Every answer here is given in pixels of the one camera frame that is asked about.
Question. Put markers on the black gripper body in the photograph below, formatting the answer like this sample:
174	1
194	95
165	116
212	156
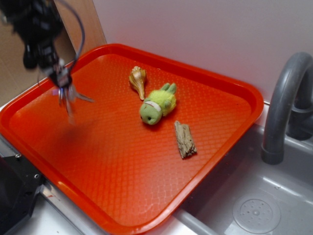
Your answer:
43	55

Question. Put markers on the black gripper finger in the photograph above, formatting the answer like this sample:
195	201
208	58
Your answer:
61	79

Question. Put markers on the silver keys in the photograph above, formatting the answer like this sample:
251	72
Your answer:
67	96

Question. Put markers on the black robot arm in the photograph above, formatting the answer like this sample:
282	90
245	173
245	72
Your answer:
38	24

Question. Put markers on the light wooden board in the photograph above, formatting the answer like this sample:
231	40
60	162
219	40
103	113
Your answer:
85	9

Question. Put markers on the tan conch seashell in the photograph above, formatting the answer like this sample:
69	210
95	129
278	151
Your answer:
137	79

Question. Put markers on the green yellow plush toy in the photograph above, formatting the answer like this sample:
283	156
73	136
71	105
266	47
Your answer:
158	104

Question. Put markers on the orange plastic tray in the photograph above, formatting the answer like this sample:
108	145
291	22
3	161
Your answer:
127	176

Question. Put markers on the small driftwood piece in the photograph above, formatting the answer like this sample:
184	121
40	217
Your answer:
185	140

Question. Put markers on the grey toy sink basin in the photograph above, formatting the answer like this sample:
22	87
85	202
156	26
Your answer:
242	195

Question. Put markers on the grey toy faucet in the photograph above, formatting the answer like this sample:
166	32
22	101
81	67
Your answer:
291	108

